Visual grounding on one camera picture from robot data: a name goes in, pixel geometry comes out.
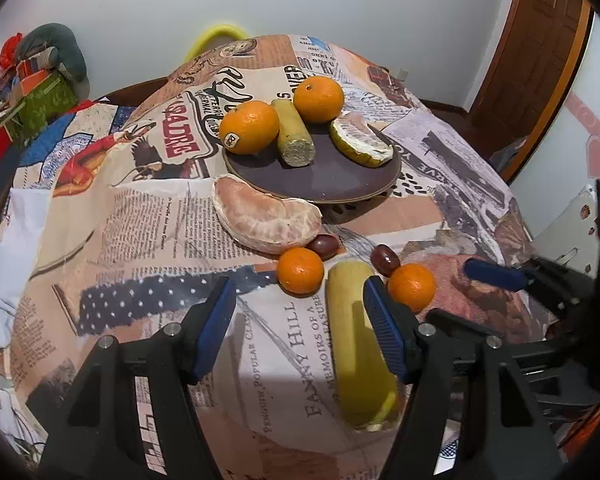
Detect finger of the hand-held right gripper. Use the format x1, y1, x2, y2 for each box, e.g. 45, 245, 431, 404
463, 256, 588, 319

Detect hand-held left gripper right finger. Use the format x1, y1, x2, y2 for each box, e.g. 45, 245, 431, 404
363, 275, 567, 480

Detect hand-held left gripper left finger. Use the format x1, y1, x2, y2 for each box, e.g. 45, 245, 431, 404
37, 276, 238, 480

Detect long yellow banana piece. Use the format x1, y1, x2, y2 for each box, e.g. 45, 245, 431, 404
326, 261, 401, 432

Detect dark brown round plate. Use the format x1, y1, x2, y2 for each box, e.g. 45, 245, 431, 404
223, 110, 402, 205

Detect small tangerine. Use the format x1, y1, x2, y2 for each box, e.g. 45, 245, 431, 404
387, 263, 438, 313
276, 247, 325, 296

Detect dark red jujube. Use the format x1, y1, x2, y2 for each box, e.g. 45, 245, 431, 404
306, 234, 340, 261
370, 244, 401, 277

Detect peeled pomelo segment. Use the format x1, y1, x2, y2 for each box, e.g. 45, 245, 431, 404
211, 174, 324, 255

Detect newspaper print tablecloth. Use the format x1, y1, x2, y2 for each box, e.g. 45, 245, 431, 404
9, 34, 561, 480

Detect pomelo wedge with yellow rind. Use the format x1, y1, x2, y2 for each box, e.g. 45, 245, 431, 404
329, 112, 395, 169

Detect orange with black sticker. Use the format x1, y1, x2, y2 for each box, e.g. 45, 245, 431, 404
219, 100, 281, 156

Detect cut yellow-green banana piece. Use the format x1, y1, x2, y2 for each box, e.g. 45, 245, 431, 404
271, 99, 316, 168

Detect pale blue cloth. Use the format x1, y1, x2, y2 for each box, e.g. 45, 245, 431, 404
0, 187, 56, 313

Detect plain large orange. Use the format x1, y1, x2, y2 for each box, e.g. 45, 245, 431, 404
292, 76, 345, 124

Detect brown wooden door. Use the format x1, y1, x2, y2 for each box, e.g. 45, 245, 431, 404
466, 0, 594, 182

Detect green patterned box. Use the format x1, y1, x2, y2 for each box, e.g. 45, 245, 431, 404
17, 79, 79, 129

